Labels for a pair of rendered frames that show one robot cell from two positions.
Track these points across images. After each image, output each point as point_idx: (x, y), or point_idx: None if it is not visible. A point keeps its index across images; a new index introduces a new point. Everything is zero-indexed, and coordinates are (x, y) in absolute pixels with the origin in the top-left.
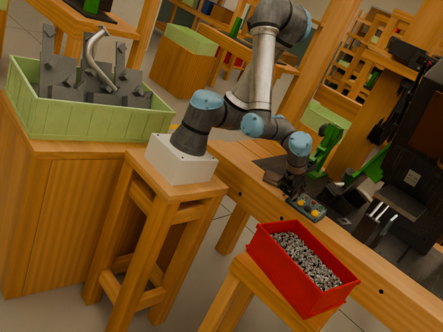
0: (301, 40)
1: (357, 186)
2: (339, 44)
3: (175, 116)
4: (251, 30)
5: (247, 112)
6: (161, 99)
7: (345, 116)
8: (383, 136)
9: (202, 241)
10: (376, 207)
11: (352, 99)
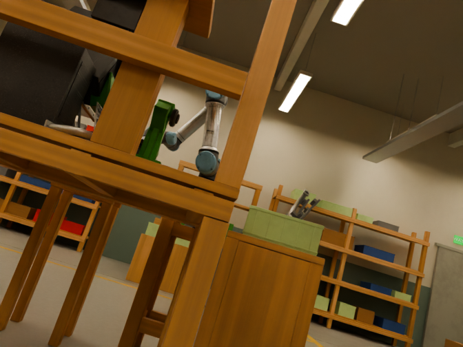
0: (206, 94)
1: (94, 128)
2: (263, 28)
3: (249, 207)
4: None
5: (199, 152)
6: (275, 212)
7: (180, 80)
8: (120, 64)
9: (149, 254)
10: (80, 124)
11: (196, 55)
